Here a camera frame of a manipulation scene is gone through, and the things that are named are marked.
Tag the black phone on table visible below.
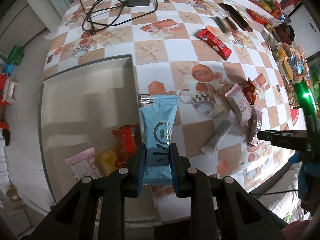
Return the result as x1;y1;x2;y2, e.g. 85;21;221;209
219;3;253;32

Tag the dark wrapped bar far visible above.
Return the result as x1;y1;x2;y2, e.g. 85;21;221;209
214;16;229;34

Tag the clear dark bar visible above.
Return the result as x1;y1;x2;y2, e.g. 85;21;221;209
201;119;234;158

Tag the red long snack packet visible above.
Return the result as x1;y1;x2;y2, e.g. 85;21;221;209
195;28;232;61

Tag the light blue snack packet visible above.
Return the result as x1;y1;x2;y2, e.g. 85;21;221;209
140;95;178;186

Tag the black power cable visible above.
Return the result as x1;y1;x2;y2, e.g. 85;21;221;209
79;0;158;34

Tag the pink crispy cranberry packet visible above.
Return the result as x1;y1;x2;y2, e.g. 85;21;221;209
65;147;101;181

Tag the green plastic bucket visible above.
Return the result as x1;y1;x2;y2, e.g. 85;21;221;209
7;45;24;66

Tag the grey cardboard box tray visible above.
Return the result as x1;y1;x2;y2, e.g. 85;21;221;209
37;54;157;222

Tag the yellow snack packet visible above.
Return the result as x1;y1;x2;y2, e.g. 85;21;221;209
97;147;117;176

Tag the pink long snack packet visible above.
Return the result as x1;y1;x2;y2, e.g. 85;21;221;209
246;106;263;144

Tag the red crinkled candy wrapper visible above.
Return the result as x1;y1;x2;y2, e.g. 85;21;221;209
242;78;257;105

